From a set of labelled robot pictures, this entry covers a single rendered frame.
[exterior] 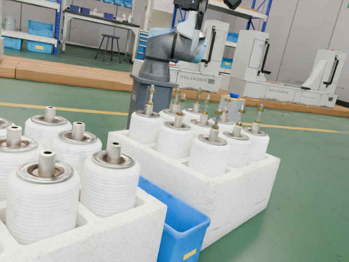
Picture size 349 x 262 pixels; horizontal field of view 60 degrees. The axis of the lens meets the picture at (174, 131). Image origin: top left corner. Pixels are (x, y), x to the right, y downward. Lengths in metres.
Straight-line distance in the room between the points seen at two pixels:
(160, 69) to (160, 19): 5.96
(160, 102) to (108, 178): 0.92
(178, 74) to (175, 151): 2.26
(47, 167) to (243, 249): 0.55
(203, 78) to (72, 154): 2.66
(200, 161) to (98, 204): 0.31
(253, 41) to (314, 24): 4.08
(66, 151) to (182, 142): 0.33
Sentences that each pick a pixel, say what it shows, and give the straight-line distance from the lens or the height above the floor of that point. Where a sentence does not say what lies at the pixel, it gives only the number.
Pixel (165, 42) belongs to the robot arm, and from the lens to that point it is 1.37.
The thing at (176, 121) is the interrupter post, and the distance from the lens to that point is 0.81.
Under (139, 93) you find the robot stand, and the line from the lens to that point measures 1.36.
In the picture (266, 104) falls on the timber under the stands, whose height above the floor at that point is 0.04.
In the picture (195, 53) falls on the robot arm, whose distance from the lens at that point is 1.36.
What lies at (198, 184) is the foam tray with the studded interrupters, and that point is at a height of 0.16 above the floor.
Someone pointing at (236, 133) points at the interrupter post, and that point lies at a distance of 0.85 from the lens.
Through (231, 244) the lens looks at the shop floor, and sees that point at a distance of 0.84.
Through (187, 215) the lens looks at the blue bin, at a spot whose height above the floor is 0.10.
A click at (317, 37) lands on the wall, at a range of 7.36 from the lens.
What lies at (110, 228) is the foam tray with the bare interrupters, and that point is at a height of 0.18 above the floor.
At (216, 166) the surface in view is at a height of 0.20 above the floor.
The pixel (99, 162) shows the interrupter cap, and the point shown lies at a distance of 0.50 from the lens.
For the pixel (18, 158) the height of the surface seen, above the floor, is 0.25.
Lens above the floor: 0.45
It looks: 15 degrees down
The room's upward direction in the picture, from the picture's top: 11 degrees clockwise
